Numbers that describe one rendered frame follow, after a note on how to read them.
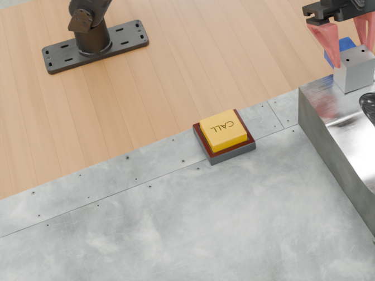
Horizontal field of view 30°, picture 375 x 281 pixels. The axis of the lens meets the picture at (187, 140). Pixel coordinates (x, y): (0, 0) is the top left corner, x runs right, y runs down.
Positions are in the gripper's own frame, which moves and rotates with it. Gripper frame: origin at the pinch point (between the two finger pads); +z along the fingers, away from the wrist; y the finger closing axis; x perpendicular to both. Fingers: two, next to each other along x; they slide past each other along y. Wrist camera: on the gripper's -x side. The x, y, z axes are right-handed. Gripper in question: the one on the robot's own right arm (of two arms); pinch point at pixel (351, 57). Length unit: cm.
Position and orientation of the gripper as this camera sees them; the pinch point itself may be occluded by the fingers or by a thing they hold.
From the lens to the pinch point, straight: 110.1
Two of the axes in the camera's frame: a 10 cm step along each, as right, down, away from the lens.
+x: -2.5, -2.6, 9.3
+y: 9.3, -3.2, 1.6
